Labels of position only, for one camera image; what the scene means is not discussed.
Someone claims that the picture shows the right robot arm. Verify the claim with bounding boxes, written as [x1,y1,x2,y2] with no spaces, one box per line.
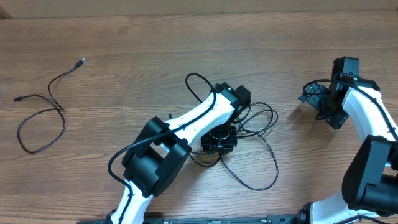
[291,57,397,223]

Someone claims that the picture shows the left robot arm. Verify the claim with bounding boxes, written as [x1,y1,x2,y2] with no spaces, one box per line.
[106,83,251,223]

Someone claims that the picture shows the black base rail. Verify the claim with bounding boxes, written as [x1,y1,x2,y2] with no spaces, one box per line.
[77,213,304,224]

